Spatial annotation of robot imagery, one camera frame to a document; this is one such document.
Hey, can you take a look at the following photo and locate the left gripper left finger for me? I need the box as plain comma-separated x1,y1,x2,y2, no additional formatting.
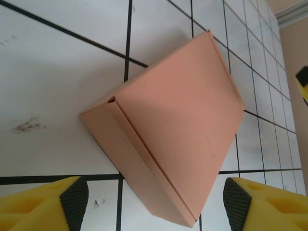
0,176,89,231

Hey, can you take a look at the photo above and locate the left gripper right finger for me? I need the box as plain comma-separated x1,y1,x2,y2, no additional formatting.
223,177,308,231

